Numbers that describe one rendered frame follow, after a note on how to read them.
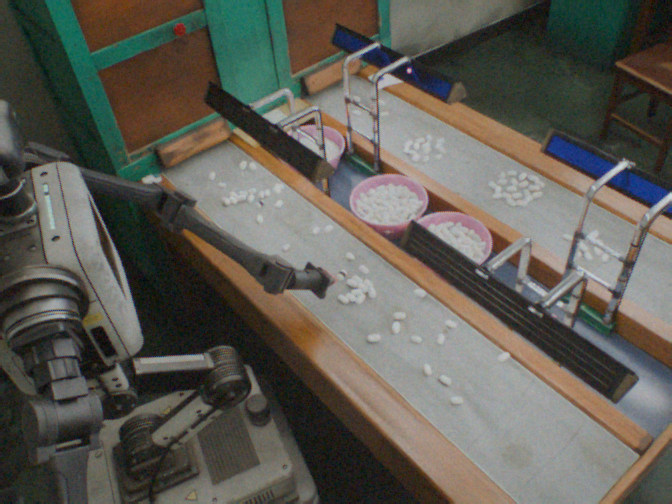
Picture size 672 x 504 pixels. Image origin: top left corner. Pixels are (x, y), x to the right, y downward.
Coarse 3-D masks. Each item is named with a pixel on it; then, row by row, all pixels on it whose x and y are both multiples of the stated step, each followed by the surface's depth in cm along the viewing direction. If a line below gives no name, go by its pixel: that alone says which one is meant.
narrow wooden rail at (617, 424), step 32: (256, 160) 240; (320, 192) 222; (352, 224) 209; (384, 256) 199; (448, 288) 187; (480, 320) 177; (512, 352) 169; (576, 384) 161; (608, 416) 154; (640, 448) 148
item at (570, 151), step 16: (544, 144) 182; (560, 144) 179; (576, 144) 175; (560, 160) 179; (576, 160) 176; (592, 160) 173; (608, 160) 170; (592, 176) 173; (624, 176) 167; (640, 176) 164; (656, 176) 162; (624, 192) 167; (640, 192) 165; (656, 192) 162
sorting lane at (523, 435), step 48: (192, 192) 231; (288, 192) 227; (240, 240) 211; (288, 240) 210; (336, 240) 208; (336, 288) 193; (384, 288) 192; (384, 336) 179; (432, 336) 178; (480, 336) 177; (432, 384) 167; (480, 384) 166; (528, 384) 165; (480, 432) 156; (528, 432) 155; (576, 432) 154; (528, 480) 147; (576, 480) 146
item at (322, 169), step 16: (208, 96) 214; (224, 96) 207; (224, 112) 208; (240, 112) 202; (256, 112) 198; (240, 128) 203; (256, 128) 197; (272, 144) 192; (288, 144) 187; (288, 160) 188; (304, 160) 183; (320, 160) 178; (304, 176) 184; (320, 176) 181
